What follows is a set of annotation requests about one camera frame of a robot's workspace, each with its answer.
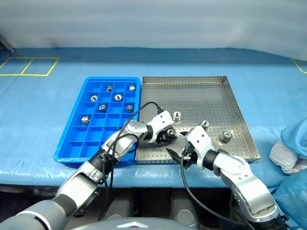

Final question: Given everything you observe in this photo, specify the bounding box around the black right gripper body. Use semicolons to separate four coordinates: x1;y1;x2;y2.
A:
184;145;198;170

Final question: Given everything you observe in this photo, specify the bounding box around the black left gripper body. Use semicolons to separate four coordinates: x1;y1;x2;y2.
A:
157;128;170;144

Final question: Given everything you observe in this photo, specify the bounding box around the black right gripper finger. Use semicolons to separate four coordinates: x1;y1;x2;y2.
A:
165;149;189;165

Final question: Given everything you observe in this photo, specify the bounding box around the perforated steel tray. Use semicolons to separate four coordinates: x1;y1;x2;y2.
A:
135;76;261;165

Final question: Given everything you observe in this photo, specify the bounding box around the blue compartment tray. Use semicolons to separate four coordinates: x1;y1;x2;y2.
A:
53;76;142;168

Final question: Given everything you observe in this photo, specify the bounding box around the white gloved hand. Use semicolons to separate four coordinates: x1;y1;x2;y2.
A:
269;141;307;175

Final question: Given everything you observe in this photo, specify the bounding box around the dark rounded shape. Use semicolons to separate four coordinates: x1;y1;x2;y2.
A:
170;195;200;228
105;197;135;222

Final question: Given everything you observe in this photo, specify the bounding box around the grey robot torso cover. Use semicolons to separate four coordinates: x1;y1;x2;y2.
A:
88;217;200;230

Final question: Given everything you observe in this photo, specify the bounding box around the blue protective gown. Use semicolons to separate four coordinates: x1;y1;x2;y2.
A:
270;117;307;230

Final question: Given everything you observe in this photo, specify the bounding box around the blue plastic table cover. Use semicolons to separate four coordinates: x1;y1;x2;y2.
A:
0;46;307;189

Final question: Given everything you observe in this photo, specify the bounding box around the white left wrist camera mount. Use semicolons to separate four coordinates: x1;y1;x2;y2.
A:
146;110;175;144

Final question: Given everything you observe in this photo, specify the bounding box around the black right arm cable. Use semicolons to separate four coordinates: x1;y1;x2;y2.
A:
180;147;255;230

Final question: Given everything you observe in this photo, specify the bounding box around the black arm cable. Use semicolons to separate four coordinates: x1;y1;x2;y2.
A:
180;147;255;230
97;101;165;222

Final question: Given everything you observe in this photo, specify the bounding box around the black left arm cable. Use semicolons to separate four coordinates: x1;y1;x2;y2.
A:
97;101;165;222

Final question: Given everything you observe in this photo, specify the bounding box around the grey metal frame post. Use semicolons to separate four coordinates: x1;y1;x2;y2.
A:
0;33;15;52

